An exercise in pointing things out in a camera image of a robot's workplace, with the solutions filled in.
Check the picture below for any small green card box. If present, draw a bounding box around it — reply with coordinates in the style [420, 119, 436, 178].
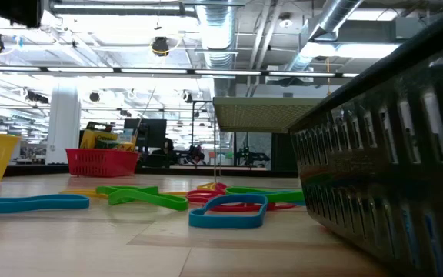
[114, 128, 138, 144]

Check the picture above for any yellow rubber band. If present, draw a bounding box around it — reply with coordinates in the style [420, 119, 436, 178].
[198, 182, 228, 192]
[58, 189, 110, 199]

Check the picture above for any green rubber band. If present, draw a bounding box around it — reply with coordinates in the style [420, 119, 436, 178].
[95, 185, 160, 195]
[224, 185, 307, 204]
[107, 186, 189, 212]

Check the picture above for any white column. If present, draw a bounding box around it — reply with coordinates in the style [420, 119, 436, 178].
[46, 82, 82, 165]

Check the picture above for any red plastic basket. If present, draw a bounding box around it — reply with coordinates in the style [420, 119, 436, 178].
[65, 148, 141, 178]

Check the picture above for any black background monitor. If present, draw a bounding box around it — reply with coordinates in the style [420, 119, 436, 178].
[123, 118, 168, 149]

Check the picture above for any person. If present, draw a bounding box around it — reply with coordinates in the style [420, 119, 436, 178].
[185, 144, 207, 165]
[162, 137, 176, 157]

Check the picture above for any long ceiling light bar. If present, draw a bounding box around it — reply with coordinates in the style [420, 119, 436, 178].
[0, 65, 365, 79]

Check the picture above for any red rubber band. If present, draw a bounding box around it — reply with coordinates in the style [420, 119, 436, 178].
[205, 199, 298, 214]
[185, 188, 230, 204]

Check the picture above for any mint green perforated metal shelf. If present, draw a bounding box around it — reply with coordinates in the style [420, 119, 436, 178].
[212, 95, 325, 179]

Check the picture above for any black cabinet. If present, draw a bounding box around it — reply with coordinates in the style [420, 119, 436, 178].
[271, 132, 294, 172]

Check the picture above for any black plastic basket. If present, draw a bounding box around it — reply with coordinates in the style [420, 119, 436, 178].
[287, 2, 443, 277]

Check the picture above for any black dome ceiling camera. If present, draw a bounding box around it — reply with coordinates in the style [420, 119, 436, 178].
[151, 35, 171, 58]

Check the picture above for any silver ribbed air duct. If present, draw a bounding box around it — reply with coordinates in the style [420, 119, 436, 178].
[194, 0, 244, 70]
[285, 0, 365, 74]

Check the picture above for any yellow hanging cord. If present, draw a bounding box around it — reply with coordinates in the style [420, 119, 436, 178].
[324, 56, 333, 97]

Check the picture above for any grey box air duct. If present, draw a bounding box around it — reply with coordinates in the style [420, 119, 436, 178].
[309, 17, 415, 44]

